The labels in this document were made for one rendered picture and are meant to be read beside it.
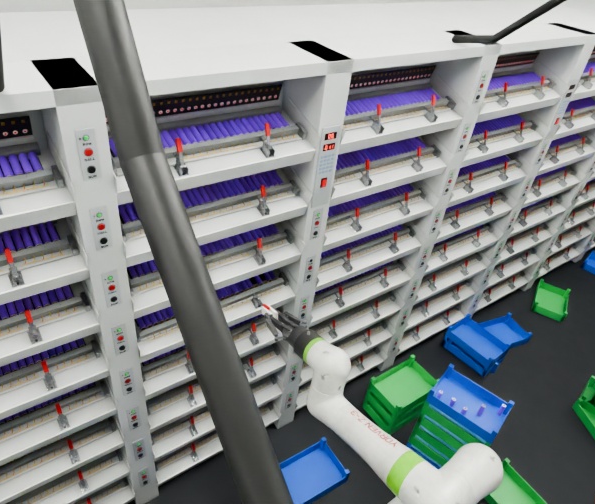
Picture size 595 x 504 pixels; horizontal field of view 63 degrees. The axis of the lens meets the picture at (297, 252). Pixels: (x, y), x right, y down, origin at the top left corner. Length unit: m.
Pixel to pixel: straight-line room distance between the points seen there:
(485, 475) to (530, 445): 1.49
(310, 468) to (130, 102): 2.25
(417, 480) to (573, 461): 1.70
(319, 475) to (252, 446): 2.16
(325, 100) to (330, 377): 0.80
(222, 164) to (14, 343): 0.72
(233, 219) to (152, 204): 1.22
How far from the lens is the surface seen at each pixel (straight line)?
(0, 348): 1.48
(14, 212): 1.22
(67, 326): 1.48
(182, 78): 1.20
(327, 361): 1.43
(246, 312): 1.75
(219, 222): 1.46
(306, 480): 2.40
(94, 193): 1.23
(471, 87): 1.96
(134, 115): 0.27
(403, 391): 2.58
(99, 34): 0.28
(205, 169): 1.33
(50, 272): 1.35
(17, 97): 1.11
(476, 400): 2.36
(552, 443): 2.95
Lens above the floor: 2.12
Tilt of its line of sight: 37 degrees down
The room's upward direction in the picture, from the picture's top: 7 degrees clockwise
